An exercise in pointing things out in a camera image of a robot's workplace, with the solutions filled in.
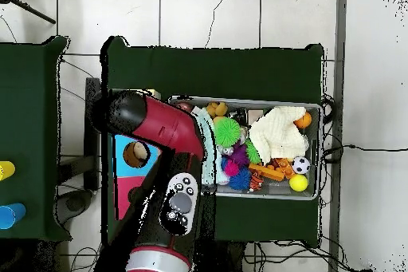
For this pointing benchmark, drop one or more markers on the orange tiger plush toy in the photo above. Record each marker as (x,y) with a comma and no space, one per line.
(256,182)

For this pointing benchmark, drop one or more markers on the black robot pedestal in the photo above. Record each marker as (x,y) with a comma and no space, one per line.
(223,259)

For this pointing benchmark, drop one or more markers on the orange plastic toy block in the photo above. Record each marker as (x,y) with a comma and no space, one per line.
(271,171)

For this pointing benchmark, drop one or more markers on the blue cylinder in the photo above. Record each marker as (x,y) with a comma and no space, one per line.
(11,216)

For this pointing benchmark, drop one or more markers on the mint green waffle cloth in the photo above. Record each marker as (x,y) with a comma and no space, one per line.
(208,144)

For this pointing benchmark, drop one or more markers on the yellow cylinder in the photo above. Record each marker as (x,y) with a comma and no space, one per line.
(6,170)

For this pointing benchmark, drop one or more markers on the wooden box with three holes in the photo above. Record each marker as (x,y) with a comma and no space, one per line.
(127,170)

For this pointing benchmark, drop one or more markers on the large green spiky ball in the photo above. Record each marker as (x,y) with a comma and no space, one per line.
(227,132)

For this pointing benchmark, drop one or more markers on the dark green table cloth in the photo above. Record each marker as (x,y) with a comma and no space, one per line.
(28,109)
(216,71)

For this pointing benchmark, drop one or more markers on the blue spiky ball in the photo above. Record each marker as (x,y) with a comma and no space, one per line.
(239,180)

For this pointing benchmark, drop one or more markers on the pink spiky ball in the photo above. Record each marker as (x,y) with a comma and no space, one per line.
(231,168)

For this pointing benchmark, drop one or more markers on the orange ball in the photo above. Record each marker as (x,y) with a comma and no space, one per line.
(303,120)

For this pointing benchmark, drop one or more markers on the yellow ball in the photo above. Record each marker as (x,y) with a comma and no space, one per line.
(298,182)

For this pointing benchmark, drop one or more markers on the black tripod leg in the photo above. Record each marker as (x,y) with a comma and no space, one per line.
(35,13)

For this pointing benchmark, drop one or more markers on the purple spiky toy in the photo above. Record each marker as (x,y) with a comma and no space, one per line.
(239,155)

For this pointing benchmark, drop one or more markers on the cream waffle cloth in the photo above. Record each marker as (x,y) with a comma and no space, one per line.
(277,134)

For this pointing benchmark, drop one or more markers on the black and white soccer ball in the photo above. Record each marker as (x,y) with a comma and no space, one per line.
(301,165)

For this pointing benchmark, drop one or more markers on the black upright panel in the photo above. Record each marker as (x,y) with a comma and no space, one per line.
(91,163)

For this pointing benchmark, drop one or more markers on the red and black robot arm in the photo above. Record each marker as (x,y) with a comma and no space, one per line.
(159,125)

